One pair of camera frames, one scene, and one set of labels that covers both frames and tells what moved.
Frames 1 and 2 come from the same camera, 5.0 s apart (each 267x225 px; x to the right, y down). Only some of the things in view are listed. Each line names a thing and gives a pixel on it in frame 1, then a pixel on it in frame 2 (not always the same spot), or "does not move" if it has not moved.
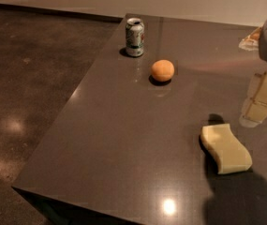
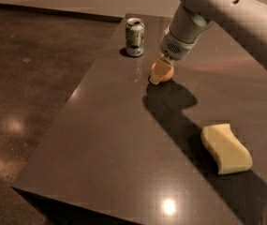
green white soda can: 135,37 does not move
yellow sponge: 230,156 does not move
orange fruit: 162,69 does not move
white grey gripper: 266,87 -> 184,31
